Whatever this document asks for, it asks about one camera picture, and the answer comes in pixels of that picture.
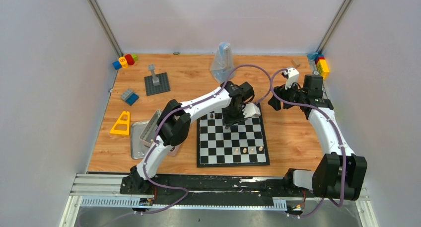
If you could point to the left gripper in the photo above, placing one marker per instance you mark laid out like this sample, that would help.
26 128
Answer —
232 116

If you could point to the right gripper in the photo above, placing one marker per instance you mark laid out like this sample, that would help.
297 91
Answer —
282 92

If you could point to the black white chessboard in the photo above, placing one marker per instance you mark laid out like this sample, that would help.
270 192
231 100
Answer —
221 147

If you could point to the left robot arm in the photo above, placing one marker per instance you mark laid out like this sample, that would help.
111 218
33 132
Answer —
174 123

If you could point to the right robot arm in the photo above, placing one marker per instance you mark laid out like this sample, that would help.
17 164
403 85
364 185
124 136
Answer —
340 174

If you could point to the small wooden block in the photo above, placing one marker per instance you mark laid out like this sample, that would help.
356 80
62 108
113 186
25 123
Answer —
295 63

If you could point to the yellow lego brick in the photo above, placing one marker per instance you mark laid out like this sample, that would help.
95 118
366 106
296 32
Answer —
323 68

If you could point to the plastic bag with blue item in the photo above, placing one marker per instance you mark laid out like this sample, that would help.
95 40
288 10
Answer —
222 66

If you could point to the dark grey lego baseplate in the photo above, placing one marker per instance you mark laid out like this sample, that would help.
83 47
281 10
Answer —
152 88

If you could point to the pink metal tin box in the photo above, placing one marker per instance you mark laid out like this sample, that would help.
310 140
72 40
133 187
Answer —
146 135

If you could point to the metal tin lid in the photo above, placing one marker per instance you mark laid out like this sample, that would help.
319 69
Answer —
138 146

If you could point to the grey blue lego brick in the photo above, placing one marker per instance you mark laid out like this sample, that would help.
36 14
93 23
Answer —
129 97

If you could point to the red round toy block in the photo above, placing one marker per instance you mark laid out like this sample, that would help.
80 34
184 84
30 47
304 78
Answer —
130 60

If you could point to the yellow round toy block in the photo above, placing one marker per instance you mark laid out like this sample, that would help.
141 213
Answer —
123 62

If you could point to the blue toy block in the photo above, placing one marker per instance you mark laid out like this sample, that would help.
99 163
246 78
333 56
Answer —
117 65

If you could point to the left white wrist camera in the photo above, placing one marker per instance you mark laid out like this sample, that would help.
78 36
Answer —
251 110

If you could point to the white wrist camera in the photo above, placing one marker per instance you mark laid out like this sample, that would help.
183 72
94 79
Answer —
251 110
291 75

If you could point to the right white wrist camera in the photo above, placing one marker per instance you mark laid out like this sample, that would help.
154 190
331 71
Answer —
291 75

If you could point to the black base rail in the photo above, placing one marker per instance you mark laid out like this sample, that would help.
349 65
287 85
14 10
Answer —
214 190

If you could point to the yellow triangular toy frame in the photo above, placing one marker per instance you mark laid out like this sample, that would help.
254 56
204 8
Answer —
122 125

